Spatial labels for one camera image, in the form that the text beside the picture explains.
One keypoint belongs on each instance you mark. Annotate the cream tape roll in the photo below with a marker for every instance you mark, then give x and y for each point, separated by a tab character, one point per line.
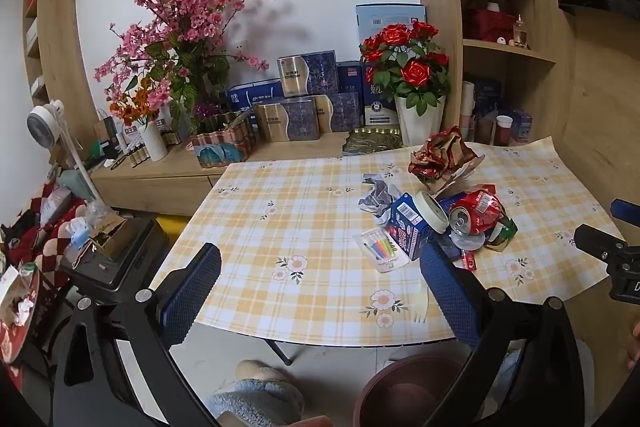
429	209

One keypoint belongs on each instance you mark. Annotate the red clear plastic pack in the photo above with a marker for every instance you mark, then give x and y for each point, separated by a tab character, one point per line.
468	261

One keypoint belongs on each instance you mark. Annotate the silver foil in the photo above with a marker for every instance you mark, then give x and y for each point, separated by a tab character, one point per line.
377	199

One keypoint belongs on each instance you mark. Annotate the white red box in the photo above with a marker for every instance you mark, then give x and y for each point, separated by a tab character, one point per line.
131	132

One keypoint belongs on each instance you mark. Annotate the wooden shelf unit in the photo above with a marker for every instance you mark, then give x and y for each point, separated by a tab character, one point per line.
435	7

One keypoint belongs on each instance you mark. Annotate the red gold wrapper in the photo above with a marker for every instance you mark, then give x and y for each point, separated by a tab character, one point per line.
440	157

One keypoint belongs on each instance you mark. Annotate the gold embossed tray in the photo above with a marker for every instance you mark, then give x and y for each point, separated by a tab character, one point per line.
370	141

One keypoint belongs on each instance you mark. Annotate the green packet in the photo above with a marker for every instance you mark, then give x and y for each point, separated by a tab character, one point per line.
505	232

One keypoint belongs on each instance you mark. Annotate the blue flat box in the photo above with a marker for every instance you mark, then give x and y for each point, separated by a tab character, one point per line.
255	94

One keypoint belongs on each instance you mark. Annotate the red cup with white lid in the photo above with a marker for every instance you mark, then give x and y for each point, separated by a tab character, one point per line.
503	132

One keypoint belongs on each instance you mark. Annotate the row of small brown bottles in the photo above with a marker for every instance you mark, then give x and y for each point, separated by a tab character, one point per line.
137	154

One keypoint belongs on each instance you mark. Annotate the crushed red can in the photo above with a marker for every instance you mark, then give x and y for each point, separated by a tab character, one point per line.
475	209

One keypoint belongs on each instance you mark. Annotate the dark blue shelf box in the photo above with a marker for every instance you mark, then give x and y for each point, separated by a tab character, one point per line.
487	99

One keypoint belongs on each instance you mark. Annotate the pink blossom arrangement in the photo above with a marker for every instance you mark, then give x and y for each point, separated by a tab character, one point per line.
185	7

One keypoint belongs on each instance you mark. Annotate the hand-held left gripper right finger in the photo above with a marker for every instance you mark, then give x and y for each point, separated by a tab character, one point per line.
450	292

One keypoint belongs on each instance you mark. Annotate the black plastic case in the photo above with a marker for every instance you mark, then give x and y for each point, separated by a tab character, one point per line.
130	257

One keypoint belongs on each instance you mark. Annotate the person's right hand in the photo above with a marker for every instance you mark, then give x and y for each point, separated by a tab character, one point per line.
636	342

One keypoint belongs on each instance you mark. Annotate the stack of paper cups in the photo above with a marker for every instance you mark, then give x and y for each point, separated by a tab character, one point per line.
467	112

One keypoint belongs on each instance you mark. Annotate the blue white carton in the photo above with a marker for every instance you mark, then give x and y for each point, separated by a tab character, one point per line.
407	227

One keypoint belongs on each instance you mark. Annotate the dark counter top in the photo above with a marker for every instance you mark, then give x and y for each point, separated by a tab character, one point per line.
600	2

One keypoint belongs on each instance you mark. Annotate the fuzzy grey slipper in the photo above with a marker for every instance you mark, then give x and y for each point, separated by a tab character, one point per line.
260	399

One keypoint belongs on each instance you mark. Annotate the white ribbed vase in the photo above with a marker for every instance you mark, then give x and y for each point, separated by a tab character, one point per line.
152	142

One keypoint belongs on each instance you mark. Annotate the red rose plant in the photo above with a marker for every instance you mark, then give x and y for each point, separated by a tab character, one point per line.
405	67

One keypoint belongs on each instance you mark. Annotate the wooden fork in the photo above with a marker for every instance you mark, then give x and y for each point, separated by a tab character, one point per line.
421	307

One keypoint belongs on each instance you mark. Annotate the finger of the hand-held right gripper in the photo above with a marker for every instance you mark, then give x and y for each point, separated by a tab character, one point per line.
627	210
595	241

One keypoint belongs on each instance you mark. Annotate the light blue tall box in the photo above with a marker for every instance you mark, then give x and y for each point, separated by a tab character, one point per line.
385	19

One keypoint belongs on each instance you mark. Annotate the red round tray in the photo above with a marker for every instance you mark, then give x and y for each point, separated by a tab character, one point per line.
15	342

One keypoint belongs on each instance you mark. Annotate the brown plastic bin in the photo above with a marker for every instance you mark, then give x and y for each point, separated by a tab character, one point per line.
400	397

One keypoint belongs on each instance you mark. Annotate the gold blue gift box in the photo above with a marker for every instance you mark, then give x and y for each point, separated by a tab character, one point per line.
287	122
340	112
310	74

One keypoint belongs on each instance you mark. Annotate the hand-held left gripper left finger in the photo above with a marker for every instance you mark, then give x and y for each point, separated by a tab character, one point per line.
192	292

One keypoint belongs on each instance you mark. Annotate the small blue purple box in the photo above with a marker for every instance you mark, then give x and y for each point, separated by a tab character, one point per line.
522	127

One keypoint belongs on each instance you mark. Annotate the glass perfume bottle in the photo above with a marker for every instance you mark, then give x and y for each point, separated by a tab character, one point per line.
521	34

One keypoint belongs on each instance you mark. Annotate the red white checked blanket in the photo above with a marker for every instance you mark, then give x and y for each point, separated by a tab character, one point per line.
55	247

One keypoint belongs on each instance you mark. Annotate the coloured marker pack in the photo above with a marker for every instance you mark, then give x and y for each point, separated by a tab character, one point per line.
382	249

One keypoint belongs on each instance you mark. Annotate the white desk fan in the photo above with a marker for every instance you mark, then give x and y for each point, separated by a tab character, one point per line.
42	124

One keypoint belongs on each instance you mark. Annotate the small paper bag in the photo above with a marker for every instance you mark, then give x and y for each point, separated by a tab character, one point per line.
105	127

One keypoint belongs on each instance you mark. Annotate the blue white box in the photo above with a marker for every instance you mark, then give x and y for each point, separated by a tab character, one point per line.
380	109

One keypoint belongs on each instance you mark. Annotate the small cardboard box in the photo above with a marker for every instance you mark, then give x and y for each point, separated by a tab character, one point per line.
112	234

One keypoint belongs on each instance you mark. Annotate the yellow checked floral tablecloth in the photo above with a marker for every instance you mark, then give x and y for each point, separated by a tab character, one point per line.
300	217

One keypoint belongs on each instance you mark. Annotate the white angular pot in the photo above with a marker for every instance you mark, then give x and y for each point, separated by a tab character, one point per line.
417	122

